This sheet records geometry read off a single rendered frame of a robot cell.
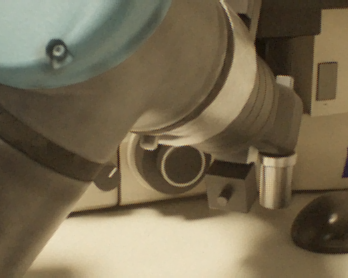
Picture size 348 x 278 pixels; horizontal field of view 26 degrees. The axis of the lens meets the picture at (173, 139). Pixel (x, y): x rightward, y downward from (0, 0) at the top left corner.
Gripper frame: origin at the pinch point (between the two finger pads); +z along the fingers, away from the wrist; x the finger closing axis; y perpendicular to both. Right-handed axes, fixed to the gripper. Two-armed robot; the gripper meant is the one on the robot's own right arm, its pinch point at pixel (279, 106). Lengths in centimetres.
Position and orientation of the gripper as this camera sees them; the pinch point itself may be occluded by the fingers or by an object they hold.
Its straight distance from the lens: 64.9
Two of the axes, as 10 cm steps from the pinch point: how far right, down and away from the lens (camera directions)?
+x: 9.1, 1.2, -4.0
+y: -1.8, 9.8, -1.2
